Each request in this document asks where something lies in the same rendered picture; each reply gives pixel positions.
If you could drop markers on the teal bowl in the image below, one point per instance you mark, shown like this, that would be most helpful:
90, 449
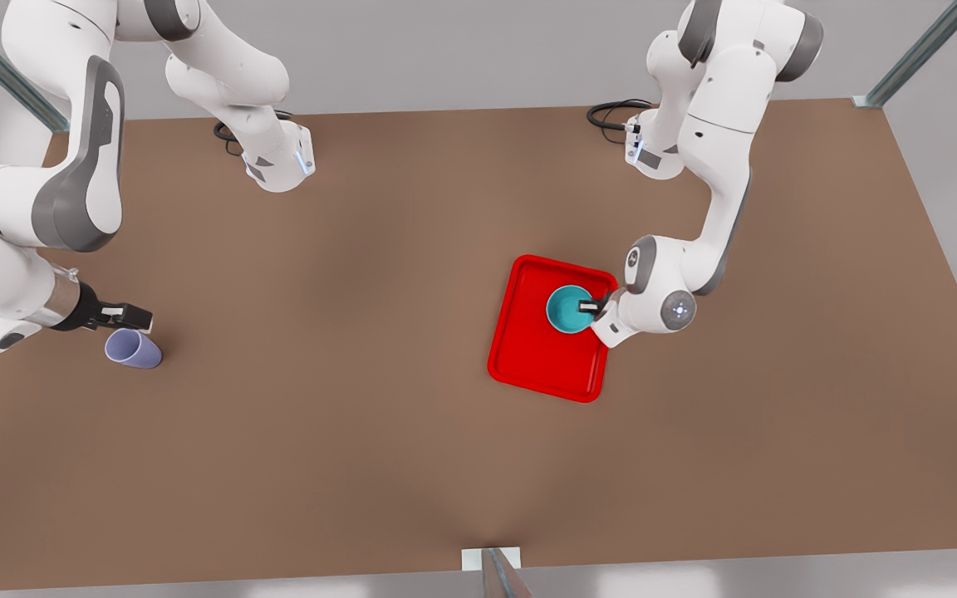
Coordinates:
566, 311

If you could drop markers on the lavender cup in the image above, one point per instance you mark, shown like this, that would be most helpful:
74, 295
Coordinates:
134, 349

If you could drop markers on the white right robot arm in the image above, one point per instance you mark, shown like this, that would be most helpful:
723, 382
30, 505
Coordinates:
71, 183

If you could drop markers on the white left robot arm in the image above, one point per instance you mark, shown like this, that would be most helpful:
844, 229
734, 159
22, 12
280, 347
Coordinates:
723, 141

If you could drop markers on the red tray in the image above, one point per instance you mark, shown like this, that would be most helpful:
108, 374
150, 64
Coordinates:
541, 357

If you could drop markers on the silver frame post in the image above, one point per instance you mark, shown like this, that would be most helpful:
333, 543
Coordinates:
499, 573
5, 71
915, 58

